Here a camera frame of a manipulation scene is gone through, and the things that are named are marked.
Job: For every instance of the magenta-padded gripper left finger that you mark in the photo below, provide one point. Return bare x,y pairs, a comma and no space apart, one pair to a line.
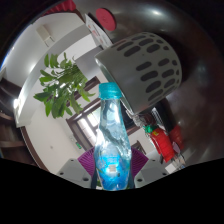
74,171

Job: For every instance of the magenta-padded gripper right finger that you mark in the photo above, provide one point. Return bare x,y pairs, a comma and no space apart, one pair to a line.
151,171

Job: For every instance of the clear blue-capped drink bottle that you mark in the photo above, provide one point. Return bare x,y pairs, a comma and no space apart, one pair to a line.
111,146

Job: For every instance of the green exit sign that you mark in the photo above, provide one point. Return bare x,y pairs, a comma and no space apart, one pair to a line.
78,145

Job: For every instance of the red plastic box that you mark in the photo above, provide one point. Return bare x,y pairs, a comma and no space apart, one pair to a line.
161,145

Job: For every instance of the green and white box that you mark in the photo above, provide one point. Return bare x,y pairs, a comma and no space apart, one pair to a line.
148,129

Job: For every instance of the dark wooden glazed door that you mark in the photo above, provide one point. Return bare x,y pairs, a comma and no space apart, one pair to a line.
85,125

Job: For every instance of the green plant in white pot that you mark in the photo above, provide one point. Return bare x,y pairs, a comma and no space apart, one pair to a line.
58,90

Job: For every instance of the dark-framed window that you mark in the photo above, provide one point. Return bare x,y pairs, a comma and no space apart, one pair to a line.
91,85

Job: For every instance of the white printed paper sheet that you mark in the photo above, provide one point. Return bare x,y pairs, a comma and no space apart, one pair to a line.
98,31

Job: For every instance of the flat round red coaster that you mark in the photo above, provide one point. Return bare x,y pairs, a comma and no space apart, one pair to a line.
106,19

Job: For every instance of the red carpeted staircase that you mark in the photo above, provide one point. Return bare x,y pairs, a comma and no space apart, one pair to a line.
61,6

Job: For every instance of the white wall-mounted unit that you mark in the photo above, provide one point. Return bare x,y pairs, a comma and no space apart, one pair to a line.
45,35

